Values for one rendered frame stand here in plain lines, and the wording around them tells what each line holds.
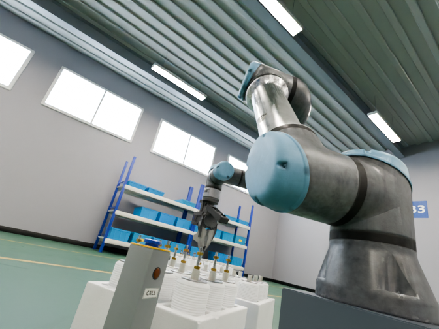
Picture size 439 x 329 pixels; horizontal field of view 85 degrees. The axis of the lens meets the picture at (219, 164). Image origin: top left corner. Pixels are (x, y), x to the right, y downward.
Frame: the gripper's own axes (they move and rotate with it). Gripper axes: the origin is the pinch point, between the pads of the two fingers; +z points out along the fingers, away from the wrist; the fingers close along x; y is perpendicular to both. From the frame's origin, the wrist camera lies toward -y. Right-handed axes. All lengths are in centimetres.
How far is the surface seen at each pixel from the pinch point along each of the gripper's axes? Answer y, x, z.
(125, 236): 405, -143, -1
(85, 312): 3.4, 35.0, 24.0
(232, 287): -14.9, -3.8, 10.7
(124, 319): -24.5, 37.6, 17.7
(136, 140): 478, -124, -224
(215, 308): -19.4, 7.2, 16.2
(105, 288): -0.7, 33.3, 17.0
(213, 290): -18.9, 8.6, 11.5
